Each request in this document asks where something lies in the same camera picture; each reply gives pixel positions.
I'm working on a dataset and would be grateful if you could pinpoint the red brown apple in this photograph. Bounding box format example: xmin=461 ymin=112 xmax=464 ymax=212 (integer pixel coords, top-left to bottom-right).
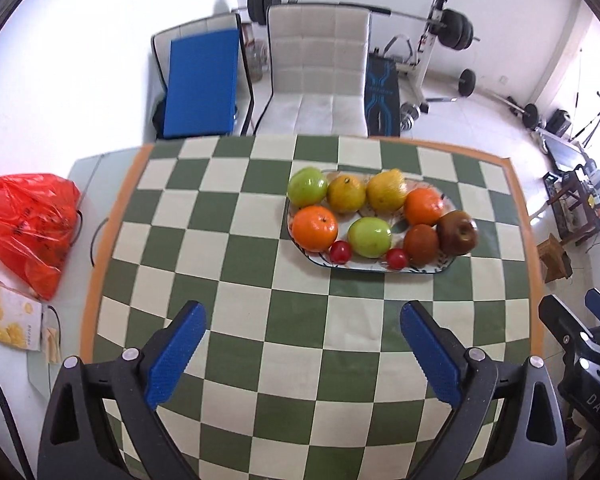
xmin=436 ymin=210 xmax=478 ymax=257

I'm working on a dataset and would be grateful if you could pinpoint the dark red orange fruit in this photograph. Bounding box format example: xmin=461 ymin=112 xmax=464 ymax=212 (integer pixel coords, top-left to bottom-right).
xmin=403 ymin=224 xmax=439 ymax=266

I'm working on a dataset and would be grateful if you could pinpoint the red cherry tomato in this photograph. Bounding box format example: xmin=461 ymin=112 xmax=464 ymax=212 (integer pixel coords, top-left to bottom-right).
xmin=385 ymin=247 xmax=408 ymax=271
xmin=329 ymin=240 xmax=352 ymax=266

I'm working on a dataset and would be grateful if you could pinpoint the green apple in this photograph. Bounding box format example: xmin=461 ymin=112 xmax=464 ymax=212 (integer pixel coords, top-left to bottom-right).
xmin=347 ymin=217 xmax=392 ymax=259
xmin=287 ymin=167 xmax=328 ymax=208

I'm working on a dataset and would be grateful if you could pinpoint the orange mandarin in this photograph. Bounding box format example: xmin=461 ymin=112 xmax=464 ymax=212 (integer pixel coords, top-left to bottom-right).
xmin=290 ymin=205 xmax=339 ymax=252

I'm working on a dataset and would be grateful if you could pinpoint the yellow orange fruit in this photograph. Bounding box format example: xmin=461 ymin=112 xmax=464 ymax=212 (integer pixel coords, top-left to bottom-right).
xmin=327 ymin=174 xmax=366 ymax=214

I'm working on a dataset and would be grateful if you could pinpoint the small wooden stool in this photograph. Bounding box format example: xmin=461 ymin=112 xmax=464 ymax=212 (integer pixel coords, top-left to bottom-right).
xmin=538 ymin=233 xmax=572 ymax=284

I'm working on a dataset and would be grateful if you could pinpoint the dark wooden side table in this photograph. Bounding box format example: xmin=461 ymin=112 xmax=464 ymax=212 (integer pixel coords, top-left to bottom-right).
xmin=542 ymin=164 xmax=600 ymax=246

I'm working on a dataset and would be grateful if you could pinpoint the snack box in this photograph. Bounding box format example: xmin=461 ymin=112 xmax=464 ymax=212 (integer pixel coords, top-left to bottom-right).
xmin=0 ymin=284 xmax=61 ymax=364

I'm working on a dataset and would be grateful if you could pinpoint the green checkered tablecloth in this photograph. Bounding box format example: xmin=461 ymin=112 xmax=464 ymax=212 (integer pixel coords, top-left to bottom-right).
xmin=91 ymin=136 xmax=539 ymax=479

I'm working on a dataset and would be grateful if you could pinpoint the orange on plate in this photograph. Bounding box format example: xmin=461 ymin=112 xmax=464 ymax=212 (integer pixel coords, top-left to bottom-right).
xmin=403 ymin=188 xmax=444 ymax=226

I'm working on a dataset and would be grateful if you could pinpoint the red plastic bag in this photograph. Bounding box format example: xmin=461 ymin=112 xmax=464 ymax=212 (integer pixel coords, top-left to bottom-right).
xmin=0 ymin=174 xmax=81 ymax=300

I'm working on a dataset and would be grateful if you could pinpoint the floral oval plate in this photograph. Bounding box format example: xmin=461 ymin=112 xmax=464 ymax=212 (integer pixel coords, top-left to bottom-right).
xmin=286 ymin=167 xmax=467 ymax=274

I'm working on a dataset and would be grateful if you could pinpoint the yellow pear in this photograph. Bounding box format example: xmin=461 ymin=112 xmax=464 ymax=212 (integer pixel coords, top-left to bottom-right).
xmin=366 ymin=169 xmax=407 ymax=214

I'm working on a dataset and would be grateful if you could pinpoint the floor barbell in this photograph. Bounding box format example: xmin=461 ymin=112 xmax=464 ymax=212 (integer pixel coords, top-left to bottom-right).
xmin=457 ymin=68 xmax=542 ymax=130

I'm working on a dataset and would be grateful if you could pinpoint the dumbbell on floor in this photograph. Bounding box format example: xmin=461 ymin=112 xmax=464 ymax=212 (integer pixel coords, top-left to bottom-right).
xmin=400 ymin=102 xmax=429 ymax=131

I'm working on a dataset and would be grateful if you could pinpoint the white barbell rack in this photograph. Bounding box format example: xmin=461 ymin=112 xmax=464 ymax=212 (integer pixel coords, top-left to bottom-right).
xmin=382 ymin=0 xmax=448 ymax=114

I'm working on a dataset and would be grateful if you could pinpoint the black blue weight bench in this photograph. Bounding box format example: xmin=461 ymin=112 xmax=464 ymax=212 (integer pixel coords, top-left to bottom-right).
xmin=364 ymin=53 xmax=401 ymax=138

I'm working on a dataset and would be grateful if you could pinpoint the barbell with black plates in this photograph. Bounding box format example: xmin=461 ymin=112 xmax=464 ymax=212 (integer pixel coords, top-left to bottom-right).
xmin=234 ymin=0 xmax=479 ymax=51

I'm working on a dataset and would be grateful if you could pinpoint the blue padded chair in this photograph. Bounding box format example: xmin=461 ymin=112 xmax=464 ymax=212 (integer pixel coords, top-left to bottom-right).
xmin=151 ymin=12 xmax=254 ymax=140

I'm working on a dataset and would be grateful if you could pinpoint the white padded chair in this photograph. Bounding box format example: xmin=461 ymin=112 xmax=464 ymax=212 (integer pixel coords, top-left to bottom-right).
xmin=256 ymin=3 xmax=370 ymax=138

